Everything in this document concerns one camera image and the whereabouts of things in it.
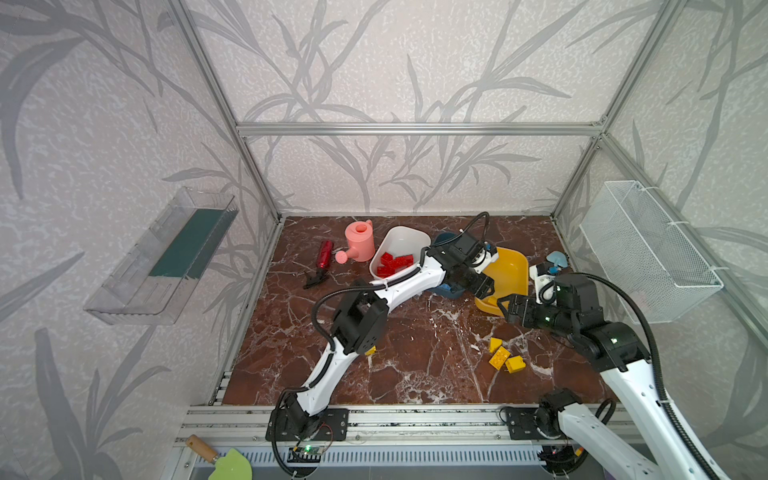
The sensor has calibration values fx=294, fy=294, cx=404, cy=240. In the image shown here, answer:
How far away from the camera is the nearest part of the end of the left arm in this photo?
27.1 inches

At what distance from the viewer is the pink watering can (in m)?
1.01

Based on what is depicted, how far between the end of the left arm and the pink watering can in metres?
0.36
